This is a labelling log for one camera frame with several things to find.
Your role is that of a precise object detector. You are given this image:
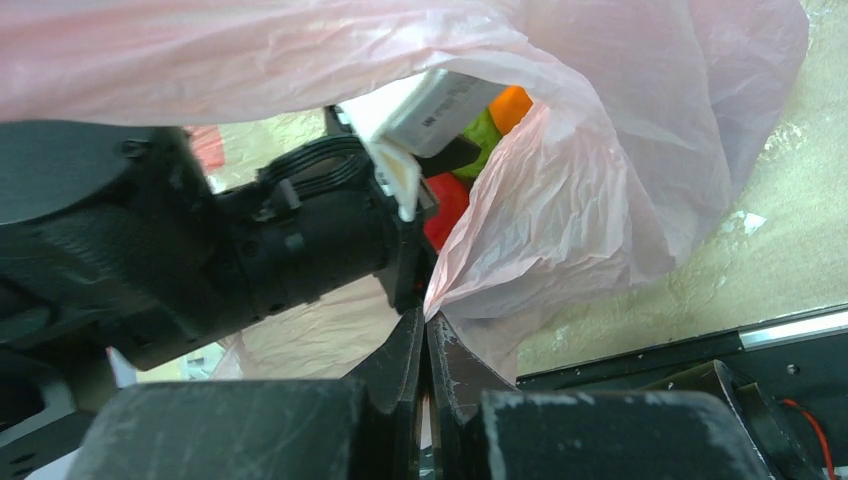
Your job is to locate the orange fake fruit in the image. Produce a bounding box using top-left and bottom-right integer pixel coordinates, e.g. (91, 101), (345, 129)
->
(488, 86), (533, 135)

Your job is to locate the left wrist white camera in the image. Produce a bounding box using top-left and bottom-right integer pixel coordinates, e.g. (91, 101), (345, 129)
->
(338, 69), (505, 222)

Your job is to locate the green fake fruit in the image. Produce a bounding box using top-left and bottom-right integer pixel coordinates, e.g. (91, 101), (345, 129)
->
(452, 109), (502, 181)

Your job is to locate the pink plastic bag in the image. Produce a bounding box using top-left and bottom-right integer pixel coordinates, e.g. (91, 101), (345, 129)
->
(1, 1), (808, 379)

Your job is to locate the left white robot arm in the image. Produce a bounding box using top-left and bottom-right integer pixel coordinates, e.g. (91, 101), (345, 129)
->
(1, 107), (478, 479)

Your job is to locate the red fake apple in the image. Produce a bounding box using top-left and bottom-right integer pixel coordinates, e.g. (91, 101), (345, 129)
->
(424, 173), (469, 252)

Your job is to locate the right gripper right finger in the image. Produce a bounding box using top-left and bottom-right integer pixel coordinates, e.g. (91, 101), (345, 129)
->
(427, 313), (516, 479)

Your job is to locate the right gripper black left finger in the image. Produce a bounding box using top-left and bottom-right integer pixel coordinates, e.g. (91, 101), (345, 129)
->
(345, 309), (424, 479)

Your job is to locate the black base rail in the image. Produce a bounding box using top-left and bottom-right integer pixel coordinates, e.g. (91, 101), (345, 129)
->
(518, 304), (847, 479)

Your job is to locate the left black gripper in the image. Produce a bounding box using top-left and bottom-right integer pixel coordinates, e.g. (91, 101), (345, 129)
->
(204, 107), (481, 331)

